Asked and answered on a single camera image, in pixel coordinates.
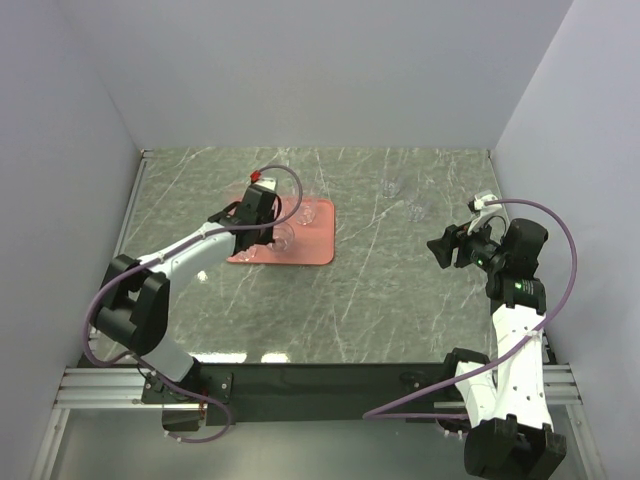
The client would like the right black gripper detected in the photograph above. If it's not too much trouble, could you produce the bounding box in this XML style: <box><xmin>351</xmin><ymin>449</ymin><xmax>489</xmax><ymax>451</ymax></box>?
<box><xmin>426</xmin><ymin>213</ymin><xmax>508</xmax><ymax>273</ymax></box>

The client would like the clear round glass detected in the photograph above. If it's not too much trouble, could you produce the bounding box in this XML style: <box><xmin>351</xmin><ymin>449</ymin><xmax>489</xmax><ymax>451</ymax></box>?
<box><xmin>295</xmin><ymin>197</ymin><xmax>318</xmax><ymax>226</ymax></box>

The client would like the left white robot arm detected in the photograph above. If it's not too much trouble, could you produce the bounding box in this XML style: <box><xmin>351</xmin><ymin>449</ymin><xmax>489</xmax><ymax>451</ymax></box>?
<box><xmin>90</xmin><ymin>177</ymin><xmax>281</xmax><ymax>402</ymax></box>

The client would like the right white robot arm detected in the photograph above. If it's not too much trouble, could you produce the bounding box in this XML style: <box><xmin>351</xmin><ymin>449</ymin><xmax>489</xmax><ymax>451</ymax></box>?
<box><xmin>427</xmin><ymin>219</ymin><xmax>567</xmax><ymax>479</ymax></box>

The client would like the pink plastic tray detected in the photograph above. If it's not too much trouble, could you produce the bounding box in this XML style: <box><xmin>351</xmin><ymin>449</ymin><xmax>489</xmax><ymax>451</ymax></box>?
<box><xmin>227</xmin><ymin>197</ymin><xmax>335</xmax><ymax>266</ymax></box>

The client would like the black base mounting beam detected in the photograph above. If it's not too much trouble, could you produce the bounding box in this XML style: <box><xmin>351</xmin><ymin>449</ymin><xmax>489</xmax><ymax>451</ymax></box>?
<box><xmin>140</xmin><ymin>362</ymin><xmax>501</xmax><ymax>426</ymax></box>

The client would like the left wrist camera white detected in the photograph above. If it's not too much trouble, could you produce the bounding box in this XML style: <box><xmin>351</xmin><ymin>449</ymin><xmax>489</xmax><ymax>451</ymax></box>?
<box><xmin>248</xmin><ymin>170</ymin><xmax>278</xmax><ymax>193</ymax></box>

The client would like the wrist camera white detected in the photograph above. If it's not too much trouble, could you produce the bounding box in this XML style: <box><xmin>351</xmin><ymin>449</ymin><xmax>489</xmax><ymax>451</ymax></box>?
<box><xmin>467</xmin><ymin>190</ymin><xmax>502</xmax><ymax>235</ymax></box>
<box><xmin>248</xmin><ymin>170</ymin><xmax>278</xmax><ymax>193</ymax></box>

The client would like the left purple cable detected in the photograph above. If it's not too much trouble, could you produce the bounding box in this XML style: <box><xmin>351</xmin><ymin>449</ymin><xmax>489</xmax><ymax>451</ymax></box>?
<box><xmin>81</xmin><ymin>164</ymin><xmax>304</xmax><ymax>444</ymax></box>

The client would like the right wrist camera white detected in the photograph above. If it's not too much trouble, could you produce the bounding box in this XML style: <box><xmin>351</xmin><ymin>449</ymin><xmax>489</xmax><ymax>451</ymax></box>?
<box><xmin>467</xmin><ymin>190</ymin><xmax>502</xmax><ymax>235</ymax></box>

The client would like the aluminium rail left edge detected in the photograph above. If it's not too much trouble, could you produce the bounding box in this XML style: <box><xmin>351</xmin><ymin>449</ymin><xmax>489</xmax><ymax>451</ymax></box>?
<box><xmin>82</xmin><ymin>150</ymin><xmax>152</xmax><ymax>367</ymax></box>

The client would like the aluminium frame rail front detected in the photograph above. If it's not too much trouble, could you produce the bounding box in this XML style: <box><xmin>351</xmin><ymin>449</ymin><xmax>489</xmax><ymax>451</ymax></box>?
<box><xmin>53</xmin><ymin>365</ymin><xmax>583</xmax><ymax>410</ymax></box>

